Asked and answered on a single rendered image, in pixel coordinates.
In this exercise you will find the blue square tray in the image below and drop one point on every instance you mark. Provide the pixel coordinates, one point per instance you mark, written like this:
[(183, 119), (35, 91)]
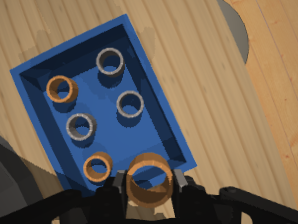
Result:
[(155, 129)]

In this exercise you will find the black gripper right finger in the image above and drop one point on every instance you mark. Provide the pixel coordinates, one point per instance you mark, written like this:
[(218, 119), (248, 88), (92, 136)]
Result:
[(190, 203)]

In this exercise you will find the grey metal sleeve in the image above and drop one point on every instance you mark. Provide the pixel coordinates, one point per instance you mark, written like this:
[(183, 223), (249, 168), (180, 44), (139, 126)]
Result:
[(71, 130), (119, 103), (103, 55)]

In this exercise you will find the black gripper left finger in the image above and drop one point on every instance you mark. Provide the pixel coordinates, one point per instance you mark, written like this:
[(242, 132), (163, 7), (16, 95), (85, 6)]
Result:
[(72, 208)]

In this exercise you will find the bronze bushing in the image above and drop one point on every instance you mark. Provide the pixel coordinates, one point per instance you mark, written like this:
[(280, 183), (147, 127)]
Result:
[(53, 85), (154, 197), (91, 174)]

